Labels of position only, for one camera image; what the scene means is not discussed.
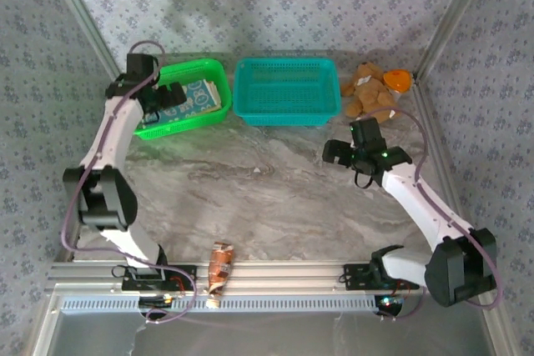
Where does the cream towel blue rabbit print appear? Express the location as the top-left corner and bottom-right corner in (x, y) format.
(141, 78), (222, 128)

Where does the green plastic mesh basket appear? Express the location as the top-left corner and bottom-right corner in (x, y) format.
(132, 58), (233, 142)

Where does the brown teddy bear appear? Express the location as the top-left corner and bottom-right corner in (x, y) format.
(339, 62), (404, 125)

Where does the teal plastic mesh basket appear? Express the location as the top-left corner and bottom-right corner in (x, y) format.
(232, 57), (343, 128)

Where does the brown snack wrapper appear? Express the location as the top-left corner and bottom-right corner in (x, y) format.
(206, 241), (235, 310)

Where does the grey metal panel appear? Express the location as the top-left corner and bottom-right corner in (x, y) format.
(33, 309), (501, 356)

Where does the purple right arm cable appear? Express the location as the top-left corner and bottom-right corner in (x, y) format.
(361, 106), (502, 323)

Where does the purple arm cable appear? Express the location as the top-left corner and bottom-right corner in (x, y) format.
(361, 106), (502, 323)
(61, 40), (199, 326)

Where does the aluminium table side rail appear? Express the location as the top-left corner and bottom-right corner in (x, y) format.
(412, 76), (490, 263)

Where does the aluminium frame post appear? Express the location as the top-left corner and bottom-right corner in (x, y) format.
(41, 0), (125, 78)
(416, 0), (498, 78)

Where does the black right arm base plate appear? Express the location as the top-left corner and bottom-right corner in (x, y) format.
(343, 263), (421, 293)

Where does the aluminium frame rail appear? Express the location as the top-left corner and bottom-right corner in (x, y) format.
(45, 259), (500, 295)

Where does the grey slotted cable duct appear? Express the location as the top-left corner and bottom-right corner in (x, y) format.
(60, 295), (381, 314)

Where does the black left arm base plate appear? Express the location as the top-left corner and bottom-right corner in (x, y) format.
(121, 263), (198, 293)

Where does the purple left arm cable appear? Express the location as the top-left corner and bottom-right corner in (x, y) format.
(61, 40), (199, 326)

